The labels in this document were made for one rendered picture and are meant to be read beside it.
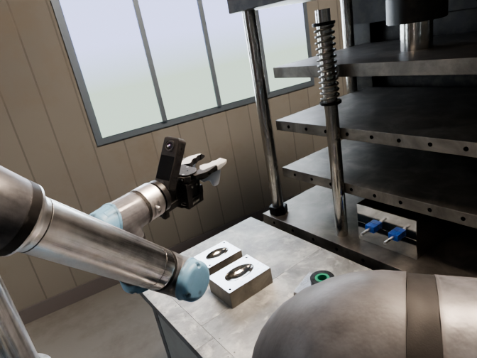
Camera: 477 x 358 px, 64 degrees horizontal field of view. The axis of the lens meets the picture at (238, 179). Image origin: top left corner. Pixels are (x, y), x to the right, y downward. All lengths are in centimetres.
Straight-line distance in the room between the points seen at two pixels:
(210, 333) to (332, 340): 123
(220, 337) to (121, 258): 84
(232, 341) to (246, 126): 234
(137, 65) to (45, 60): 60
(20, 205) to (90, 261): 13
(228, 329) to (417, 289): 123
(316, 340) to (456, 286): 7
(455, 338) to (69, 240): 46
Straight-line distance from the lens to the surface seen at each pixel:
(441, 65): 141
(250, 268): 156
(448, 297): 20
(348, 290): 21
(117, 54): 297
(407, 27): 172
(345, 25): 234
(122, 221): 75
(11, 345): 70
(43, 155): 298
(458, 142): 141
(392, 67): 150
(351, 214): 202
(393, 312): 19
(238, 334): 138
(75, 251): 56
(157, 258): 65
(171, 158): 83
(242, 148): 342
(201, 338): 141
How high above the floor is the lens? 174
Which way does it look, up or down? 21 degrees down
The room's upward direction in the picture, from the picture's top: 11 degrees counter-clockwise
